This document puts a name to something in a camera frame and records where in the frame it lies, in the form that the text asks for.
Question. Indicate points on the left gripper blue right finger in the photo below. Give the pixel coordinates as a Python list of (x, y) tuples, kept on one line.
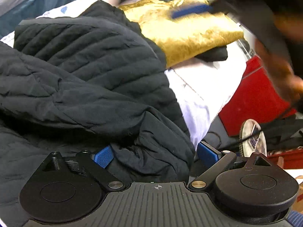
[(207, 154)]

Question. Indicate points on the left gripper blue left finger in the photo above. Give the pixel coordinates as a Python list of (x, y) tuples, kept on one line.
[(104, 157)]

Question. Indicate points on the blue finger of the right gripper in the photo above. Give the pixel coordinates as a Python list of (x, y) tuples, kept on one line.
[(195, 9)]

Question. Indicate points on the black quilted jacket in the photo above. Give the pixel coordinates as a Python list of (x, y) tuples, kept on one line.
[(154, 152)]

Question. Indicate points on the person's right hand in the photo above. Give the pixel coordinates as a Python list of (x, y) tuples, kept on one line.
[(279, 71)]

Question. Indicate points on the golden yellow velvet garment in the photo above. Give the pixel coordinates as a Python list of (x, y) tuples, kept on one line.
[(186, 37)]

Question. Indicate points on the black garment under yellow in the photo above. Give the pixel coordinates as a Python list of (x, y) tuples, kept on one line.
[(214, 54)]

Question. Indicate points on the red box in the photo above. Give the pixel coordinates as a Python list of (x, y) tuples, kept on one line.
[(255, 98)]

